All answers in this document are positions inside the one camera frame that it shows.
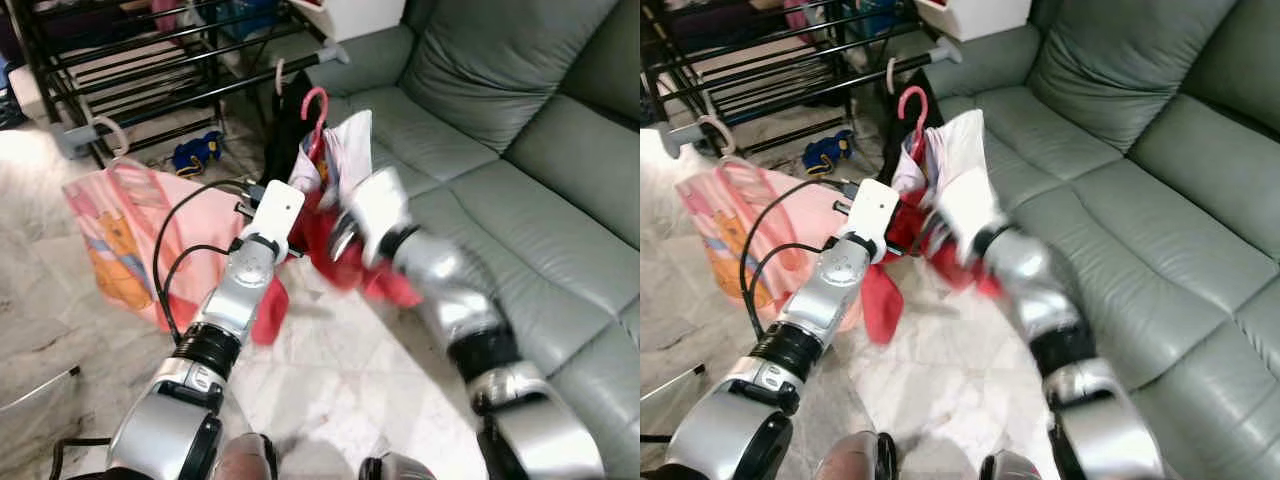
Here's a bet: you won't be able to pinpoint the red fleece garment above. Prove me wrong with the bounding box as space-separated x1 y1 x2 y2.
248 108 426 347
860 108 1006 346

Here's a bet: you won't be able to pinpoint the red plastic clothes hanger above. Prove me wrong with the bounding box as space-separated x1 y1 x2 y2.
300 86 331 161
897 85 931 161

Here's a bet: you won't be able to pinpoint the pink printed garment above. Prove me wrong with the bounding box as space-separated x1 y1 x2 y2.
62 160 251 331
675 165 866 331

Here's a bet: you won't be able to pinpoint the grey green leather sofa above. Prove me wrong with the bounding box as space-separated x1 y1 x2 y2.
300 0 641 480
925 0 1280 480

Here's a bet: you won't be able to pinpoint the thin metal rod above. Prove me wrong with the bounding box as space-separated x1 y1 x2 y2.
0 365 81 411
640 365 706 406

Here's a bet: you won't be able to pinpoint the blue yellow shoes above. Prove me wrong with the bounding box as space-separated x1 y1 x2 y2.
803 128 858 176
170 130 226 176

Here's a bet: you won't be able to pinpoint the grey green leather cushion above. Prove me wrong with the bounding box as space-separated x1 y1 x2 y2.
400 0 621 151
1028 0 1241 151

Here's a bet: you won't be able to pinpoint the black metal clothes rack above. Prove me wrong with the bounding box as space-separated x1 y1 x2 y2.
640 0 966 161
5 0 351 166

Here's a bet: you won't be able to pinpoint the plain black garment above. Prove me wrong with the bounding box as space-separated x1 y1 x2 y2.
878 75 946 176
262 70 323 186

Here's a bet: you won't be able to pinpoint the grey robot left leg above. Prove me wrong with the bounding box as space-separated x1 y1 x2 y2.
815 430 899 480
215 432 281 480

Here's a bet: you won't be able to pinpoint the grey robot leg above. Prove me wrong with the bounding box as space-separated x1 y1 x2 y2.
815 430 899 480
360 452 436 480
215 432 281 480
980 450 1051 480

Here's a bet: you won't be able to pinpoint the grey robot right leg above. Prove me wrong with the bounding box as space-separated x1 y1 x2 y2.
360 452 436 480
980 450 1051 480

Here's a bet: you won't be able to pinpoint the white storage box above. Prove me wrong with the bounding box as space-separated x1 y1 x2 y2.
915 0 1033 43
290 0 406 41

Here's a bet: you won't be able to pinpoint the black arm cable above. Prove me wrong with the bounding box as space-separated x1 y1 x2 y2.
738 180 851 341
163 243 236 336
150 180 261 346
752 243 831 331

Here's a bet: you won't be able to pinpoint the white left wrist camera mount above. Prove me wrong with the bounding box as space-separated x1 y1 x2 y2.
245 180 306 246
848 178 901 256

